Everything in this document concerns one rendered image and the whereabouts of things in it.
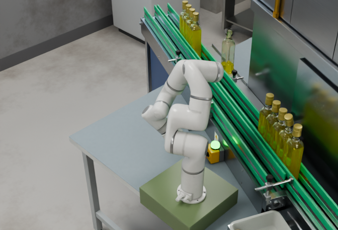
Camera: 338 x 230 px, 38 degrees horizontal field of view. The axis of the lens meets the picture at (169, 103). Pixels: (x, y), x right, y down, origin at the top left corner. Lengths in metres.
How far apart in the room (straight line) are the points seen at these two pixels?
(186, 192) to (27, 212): 1.50
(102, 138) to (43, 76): 2.09
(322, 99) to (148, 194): 0.82
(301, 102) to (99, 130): 1.07
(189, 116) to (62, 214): 1.58
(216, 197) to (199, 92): 0.50
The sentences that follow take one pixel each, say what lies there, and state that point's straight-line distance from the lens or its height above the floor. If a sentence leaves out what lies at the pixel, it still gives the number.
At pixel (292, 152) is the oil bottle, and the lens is 2.08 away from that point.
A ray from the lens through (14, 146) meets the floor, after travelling 3.87.
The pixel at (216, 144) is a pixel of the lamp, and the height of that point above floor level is 0.85.
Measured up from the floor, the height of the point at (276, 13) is 1.42.
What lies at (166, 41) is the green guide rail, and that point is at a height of 0.94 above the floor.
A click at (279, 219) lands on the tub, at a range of 2.11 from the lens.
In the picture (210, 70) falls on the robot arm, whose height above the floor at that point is 1.36.
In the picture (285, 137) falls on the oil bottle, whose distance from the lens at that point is 2.10.
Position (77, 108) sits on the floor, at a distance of 4.13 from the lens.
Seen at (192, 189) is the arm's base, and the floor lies 0.91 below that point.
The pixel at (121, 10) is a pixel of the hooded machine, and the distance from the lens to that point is 5.00.
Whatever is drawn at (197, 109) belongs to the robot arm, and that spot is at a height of 1.26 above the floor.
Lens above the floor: 2.39
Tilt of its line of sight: 36 degrees down
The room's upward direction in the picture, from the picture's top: 1 degrees counter-clockwise
